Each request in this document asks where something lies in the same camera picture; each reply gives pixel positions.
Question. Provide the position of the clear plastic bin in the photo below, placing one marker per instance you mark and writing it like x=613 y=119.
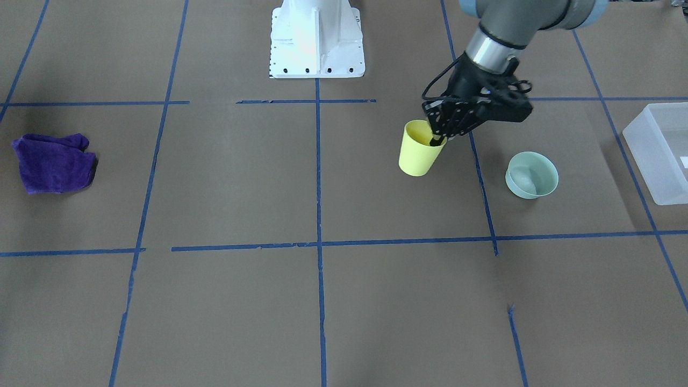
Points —
x=657 y=139

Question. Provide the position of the yellow plastic cup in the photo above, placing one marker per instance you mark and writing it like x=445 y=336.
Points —
x=416 y=156

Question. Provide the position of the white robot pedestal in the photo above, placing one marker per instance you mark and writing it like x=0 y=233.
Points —
x=316 y=39

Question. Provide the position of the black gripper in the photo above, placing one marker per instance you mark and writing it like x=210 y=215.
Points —
x=465 y=80

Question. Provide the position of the mint green bowl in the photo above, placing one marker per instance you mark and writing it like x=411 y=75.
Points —
x=530 y=175

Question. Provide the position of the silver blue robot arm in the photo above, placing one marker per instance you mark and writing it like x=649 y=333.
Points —
x=508 y=27

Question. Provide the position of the purple cloth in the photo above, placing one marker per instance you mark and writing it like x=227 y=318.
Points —
x=50 y=165

